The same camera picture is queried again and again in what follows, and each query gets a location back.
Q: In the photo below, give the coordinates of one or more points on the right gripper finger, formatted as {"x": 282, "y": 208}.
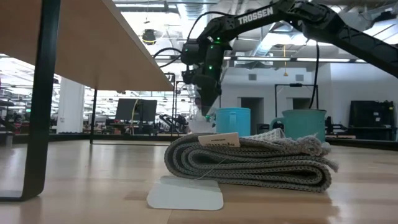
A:
{"x": 208, "y": 99}

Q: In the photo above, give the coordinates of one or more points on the blue mug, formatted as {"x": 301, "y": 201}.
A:
{"x": 239, "y": 121}

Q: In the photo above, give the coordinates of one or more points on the teal mug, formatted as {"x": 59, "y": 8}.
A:
{"x": 304, "y": 124}

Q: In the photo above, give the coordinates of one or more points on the wooden shelf with black legs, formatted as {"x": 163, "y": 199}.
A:
{"x": 93, "y": 46}

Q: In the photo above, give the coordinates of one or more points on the linear ceiling light strip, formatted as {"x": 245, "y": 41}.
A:
{"x": 264, "y": 58}

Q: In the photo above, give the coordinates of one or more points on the black monitor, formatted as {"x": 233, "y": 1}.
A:
{"x": 126, "y": 109}
{"x": 149, "y": 110}

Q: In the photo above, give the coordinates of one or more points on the black ceiling dome fixture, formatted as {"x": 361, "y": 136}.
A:
{"x": 149, "y": 36}

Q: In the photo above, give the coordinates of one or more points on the yellow hanging pendant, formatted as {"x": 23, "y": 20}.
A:
{"x": 285, "y": 73}

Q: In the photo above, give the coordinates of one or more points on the grey folded knit towel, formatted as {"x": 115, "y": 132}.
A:
{"x": 248, "y": 168}

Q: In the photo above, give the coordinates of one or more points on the white card hang tag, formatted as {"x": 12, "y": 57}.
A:
{"x": 183, "y": 196}

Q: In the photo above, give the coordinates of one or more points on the white square pillar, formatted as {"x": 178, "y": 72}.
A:
{"x": 70, "y": 109}

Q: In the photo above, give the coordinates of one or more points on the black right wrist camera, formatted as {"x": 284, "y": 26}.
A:
{"x": 190, "y": 51}

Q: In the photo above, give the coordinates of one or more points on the black metal station frame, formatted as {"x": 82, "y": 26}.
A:
{"x": 182, "y": 82}
{"x": 295, "y": 85}

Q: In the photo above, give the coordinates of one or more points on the square wall vent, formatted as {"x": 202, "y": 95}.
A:
{"x": 252, "y": 77}
{"x": 299, "y": 77}

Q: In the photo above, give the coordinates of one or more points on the silver ventilation duct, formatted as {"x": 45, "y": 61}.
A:
{"x": 183, "y": 18}
{"x": 264, "y": 43}

